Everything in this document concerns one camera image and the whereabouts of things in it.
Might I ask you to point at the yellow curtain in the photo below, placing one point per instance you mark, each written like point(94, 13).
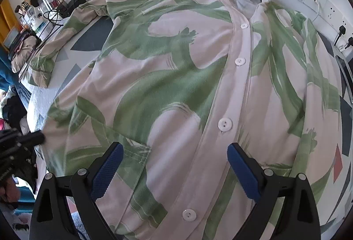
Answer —
point(9, 16)

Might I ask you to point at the black power plug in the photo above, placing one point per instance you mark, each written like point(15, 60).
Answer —
point(350, 41)
point(342, 30)

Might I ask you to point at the teal curtain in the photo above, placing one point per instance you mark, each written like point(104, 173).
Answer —
point(9, 77)

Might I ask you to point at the white wall socket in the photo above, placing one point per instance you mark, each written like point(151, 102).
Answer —
point(332, 11)
point(345, 22)

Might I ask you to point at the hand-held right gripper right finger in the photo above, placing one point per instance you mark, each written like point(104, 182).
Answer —
point(244, 173)

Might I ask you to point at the beige cosmetic bag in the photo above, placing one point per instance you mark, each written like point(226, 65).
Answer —
point(23, 49)

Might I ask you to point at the person's left hand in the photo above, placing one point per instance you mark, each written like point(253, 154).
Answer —
point(11, 192)

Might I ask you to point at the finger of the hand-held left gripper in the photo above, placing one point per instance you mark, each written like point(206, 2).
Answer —
point(30, 139)

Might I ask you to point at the geometric patterned tablecloth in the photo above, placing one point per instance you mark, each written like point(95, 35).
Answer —
point(88, 38)

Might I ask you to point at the green and white patterned shirt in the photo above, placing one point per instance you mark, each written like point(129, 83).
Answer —
point(165, 91)

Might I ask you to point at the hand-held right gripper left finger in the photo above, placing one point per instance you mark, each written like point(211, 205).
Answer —
point(106, 173)

